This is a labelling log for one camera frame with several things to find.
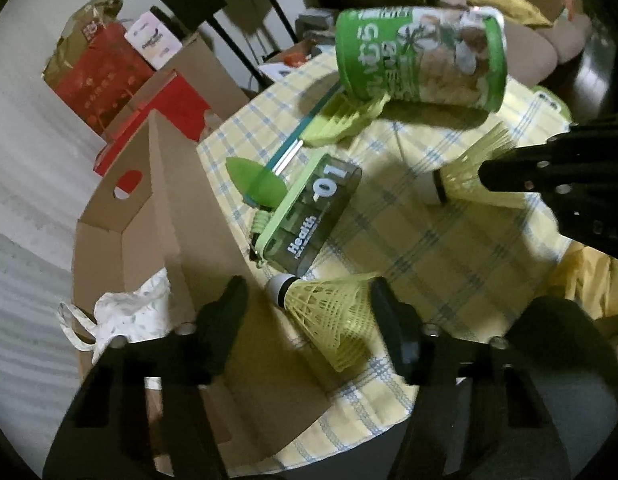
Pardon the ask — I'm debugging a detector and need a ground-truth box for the white patterned cloth bag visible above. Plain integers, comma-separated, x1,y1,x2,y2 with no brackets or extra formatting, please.
57,267,172,391

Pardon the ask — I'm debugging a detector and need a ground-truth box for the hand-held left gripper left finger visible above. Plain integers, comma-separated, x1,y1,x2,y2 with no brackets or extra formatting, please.
43,275,251,480

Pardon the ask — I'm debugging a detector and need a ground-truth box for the beige sofa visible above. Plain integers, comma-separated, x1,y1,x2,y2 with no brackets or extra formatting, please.
289,0,595,86

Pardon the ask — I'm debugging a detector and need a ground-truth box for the teal stick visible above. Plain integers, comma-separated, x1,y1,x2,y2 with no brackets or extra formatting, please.
263,84,344,176

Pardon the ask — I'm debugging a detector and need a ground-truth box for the dark pill box green lid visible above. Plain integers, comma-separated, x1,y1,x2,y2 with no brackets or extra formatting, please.
249,152,362,278

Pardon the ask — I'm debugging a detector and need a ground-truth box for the large red printed box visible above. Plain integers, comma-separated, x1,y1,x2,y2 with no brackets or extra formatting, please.
51,22,155,136

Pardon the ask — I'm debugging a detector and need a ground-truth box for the yellow crumpled cloth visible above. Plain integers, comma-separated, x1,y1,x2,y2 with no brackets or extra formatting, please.
549,245,618,321

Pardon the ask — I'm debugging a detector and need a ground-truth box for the green snack canister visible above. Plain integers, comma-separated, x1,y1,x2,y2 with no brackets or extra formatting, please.
335,6,507,113

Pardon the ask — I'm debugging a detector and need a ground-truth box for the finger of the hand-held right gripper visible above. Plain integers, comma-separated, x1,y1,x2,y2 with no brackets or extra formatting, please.
478,145,618,261
546,115,618,148

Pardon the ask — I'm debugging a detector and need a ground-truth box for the yellow plastic shuttlecock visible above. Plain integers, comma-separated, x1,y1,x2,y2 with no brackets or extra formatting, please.
423,121,527,208
265,272,385,373

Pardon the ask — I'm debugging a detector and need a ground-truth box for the yellow bag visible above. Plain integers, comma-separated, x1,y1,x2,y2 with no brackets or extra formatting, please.
466,0,552,28

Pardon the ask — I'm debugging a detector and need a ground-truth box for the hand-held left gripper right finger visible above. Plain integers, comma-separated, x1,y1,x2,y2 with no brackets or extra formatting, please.
369,277,572,480

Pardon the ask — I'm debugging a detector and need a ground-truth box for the red box with handle hole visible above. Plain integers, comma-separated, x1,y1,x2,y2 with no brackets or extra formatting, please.
94,70,212,198

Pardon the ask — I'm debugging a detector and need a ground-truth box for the printed paper leaflet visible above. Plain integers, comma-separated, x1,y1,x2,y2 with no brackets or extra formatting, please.
259,62,295,81

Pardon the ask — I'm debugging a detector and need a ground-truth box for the grey storage box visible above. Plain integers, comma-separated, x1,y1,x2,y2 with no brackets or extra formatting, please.
296,7,340,36

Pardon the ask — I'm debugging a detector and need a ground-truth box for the small white box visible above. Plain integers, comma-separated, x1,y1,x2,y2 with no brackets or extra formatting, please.
125,10,184,71

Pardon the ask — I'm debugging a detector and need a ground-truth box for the black speaker stand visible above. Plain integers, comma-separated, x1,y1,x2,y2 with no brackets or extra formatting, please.
266,0,300,43

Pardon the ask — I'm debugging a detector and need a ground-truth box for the large brown cardboard box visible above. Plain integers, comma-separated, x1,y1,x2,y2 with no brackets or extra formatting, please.
104,35,250,141

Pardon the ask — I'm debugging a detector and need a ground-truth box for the brown paper bag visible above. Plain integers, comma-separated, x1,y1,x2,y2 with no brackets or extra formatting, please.
43,0,124,86

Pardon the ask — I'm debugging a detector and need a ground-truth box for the yellow plaid tablecloth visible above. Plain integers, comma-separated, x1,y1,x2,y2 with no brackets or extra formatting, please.
196,50,575,478

